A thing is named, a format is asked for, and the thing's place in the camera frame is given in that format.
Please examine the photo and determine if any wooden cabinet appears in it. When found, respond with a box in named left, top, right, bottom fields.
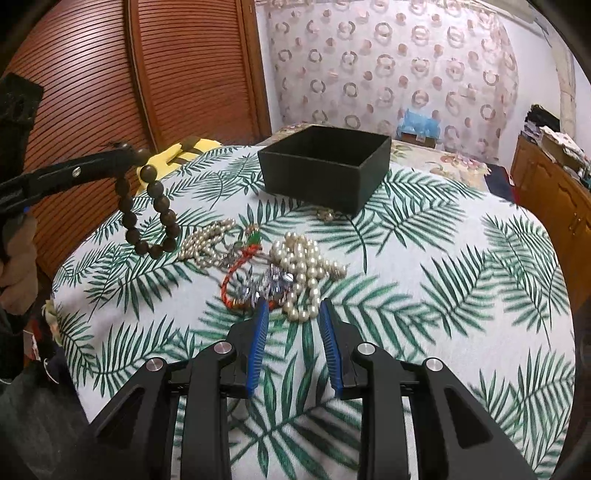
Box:
left=510, top=134, right=591, bottom=289

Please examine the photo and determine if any person's dark clothing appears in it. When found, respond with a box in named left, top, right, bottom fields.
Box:
left=0, top=295, right=95, bottom=480

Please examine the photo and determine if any yellow cloth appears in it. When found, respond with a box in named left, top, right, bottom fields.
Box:
left=139, top=136, right=223, bottom=195

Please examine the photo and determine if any brown louvred wooden wardrobe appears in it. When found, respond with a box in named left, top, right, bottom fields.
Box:
left=0, top=0, right=273, bottom=289

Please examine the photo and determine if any small cream pearl necklace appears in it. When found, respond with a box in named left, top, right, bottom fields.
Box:
left=178, top=219, right=238, bottom=269

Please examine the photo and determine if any blue plastic bag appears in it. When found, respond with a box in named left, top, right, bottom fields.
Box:
left=398, top=108, right=442, bottom=139

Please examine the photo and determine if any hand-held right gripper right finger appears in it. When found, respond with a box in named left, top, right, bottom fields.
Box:
left=318, top=298, right=539, bottom=480

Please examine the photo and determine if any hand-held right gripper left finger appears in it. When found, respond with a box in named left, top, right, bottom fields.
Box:
left=85, top=298, right=271, bottom=480

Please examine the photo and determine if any circle patterned sheer curtain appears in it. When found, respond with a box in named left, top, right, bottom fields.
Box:
left=256, top=0, right=520, bottom=158

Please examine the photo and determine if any dark wooden bead bracelet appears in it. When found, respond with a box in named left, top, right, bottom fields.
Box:
left=113, top=148, right=182, bottom=259

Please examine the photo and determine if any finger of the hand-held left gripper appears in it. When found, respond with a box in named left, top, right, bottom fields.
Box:
left=28, top=142, right=154, bottom=200

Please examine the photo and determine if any green leaf printed cloth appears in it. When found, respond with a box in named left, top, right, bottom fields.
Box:
left=51, top=145, right=578, bottom=480

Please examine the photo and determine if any black box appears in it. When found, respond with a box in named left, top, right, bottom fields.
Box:
left=257, top=124, right=392, bottom=216

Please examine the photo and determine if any person's left hand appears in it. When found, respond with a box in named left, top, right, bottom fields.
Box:
left=0, top=215, right=40, bottom=320

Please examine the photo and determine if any pile of folded clothes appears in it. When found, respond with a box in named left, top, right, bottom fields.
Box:
left=522, top=104, right=591, bottom=191

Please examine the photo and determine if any silver crystal jewelry piece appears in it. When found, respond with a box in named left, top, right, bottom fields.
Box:
left=238, top=265, right=296, bottom=302

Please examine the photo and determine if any small cardboard box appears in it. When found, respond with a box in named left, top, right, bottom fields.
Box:
left=399, top=131, right=437, bottom=148

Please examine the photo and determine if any red cord bracelet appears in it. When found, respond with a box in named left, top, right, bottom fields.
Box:
left=221, top=244, right=287, bottom=315

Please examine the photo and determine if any large cream pearl necklace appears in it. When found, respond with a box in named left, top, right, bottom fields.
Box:
left=269, top=232, right=348, bottom=323

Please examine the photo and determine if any dark cloth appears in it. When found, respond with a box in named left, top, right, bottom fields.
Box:
left=485, top=164, right=516, bottom=202

